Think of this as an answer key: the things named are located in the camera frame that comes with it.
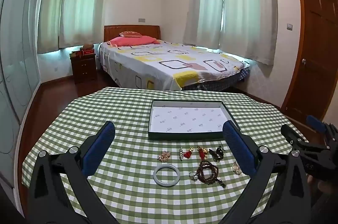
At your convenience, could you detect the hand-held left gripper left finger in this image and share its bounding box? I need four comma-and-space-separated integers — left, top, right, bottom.
28, 121, 127, 224

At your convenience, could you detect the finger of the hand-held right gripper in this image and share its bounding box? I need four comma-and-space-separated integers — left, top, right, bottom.
306, 115, 329, 133
281, 124, 308, 152

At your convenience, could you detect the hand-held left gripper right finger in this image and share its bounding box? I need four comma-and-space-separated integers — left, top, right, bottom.
222, 120, 313, 224

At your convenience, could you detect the dark wooden pendant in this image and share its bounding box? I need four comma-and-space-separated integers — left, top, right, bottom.
209, 145, 226, 163

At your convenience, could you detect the dark red bead bracelet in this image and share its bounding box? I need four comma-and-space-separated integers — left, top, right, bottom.
196, 160, 228, 189

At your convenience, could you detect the green shallow box tray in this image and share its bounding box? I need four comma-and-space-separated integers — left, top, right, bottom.
147, 99, 241, 140

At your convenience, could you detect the pale jade bangle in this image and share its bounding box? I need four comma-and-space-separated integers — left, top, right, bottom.
153, 164, 179, 188

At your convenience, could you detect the gold cluster bracelet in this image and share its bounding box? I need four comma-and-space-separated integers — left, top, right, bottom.
158, 151, 172, 162

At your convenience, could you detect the red tassel gold charm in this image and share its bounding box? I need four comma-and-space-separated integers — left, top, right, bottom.
197, 146, 209, 160

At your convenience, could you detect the green checked tablecloth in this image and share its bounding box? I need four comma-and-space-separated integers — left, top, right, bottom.
22, 87, 308, 224

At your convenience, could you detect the brown wooden door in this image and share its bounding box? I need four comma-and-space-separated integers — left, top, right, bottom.
281, 0, 338, 121

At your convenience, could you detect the dark wooden nightstand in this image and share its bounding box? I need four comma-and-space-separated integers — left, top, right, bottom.
69, 51, 98, 84

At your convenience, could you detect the bed with patterned sheet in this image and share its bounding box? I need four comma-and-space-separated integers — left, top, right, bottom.
96, 26, 251, 91

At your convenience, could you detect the pink pillow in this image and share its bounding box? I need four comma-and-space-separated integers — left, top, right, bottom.
107, 35, 160, 47

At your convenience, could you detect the glass door wardrobe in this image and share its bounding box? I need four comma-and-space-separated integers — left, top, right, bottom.
0, 0, 43, 187

